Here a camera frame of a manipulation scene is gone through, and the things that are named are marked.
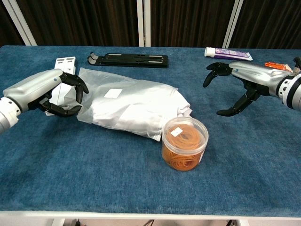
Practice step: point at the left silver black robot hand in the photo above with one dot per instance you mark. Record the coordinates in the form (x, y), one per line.
(35, 86)

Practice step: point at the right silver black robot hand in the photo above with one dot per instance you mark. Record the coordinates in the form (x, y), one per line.
(256, 75)

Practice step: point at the translucent plastic bag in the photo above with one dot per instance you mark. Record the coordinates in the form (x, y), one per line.
(122, 99)

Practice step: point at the white garment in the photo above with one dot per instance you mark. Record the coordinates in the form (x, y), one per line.
(141, 110)

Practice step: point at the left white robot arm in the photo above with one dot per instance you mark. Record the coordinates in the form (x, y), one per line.
(8, 115)

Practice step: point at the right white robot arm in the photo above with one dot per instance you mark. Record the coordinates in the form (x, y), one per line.
(290, 90)

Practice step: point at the orange snack packet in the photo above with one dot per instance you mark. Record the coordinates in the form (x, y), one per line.
(278, 66)

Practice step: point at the purple white toothpaste tube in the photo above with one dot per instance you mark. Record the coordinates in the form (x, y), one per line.
(227, 54)

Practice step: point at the dark pleated curtain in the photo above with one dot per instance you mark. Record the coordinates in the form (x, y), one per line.
(89, 21)

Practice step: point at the black folding laptop stand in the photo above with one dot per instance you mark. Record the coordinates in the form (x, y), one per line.
(128, 60)

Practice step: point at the clear jar of rubber bands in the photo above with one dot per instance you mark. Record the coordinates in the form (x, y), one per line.
(184, 143)

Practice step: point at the blue carpeted table top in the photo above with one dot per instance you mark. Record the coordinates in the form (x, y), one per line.
(150, 131)

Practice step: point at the white frame post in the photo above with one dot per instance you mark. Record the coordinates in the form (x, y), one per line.
(21, 21)
(231, 23)
(143, 22)

